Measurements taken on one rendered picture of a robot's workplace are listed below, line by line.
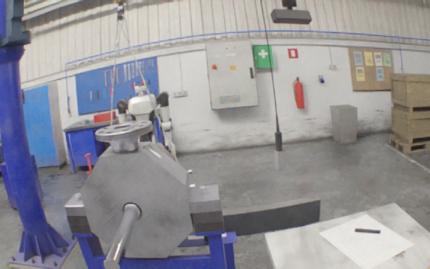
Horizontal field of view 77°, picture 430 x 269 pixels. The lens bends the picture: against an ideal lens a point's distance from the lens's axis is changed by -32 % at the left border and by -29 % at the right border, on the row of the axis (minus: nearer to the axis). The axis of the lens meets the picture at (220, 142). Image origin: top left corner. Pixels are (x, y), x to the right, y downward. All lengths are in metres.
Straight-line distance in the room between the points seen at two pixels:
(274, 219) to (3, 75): 2.59
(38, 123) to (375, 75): 7.09
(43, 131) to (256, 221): 5.71
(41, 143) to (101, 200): 5.73
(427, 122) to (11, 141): 6.14
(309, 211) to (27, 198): 2.51
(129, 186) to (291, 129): 5.60
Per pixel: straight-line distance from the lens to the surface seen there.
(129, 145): 1.44
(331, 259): 1.39
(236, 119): 6.69
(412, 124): 5.99
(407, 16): 8.20
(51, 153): 7.09
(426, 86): 6.13
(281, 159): 2.37
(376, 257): 1.39
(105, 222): 1.54
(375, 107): 7.46
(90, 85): 6.99
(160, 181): 1.41
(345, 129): 6.58
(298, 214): 1.95
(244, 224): 1.92
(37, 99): 7.08
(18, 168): 3.28
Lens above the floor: 1.64
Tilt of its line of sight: 13 degrees down
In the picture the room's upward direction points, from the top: 6 degrees counter-clockwise
